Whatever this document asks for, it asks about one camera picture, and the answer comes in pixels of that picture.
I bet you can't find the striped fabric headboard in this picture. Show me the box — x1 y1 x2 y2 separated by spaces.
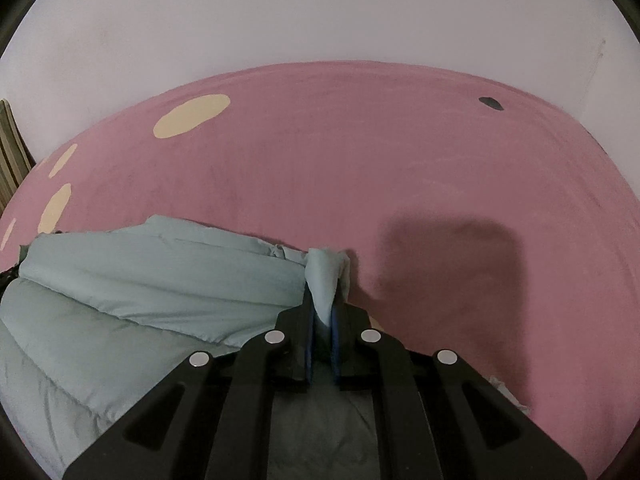
0 99 36 212

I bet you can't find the pink polka dot bed sheet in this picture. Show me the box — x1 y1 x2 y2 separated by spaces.
1 63 639 478

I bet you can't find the light blue puffer jacket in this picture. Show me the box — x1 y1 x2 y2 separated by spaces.
1 216 381 479

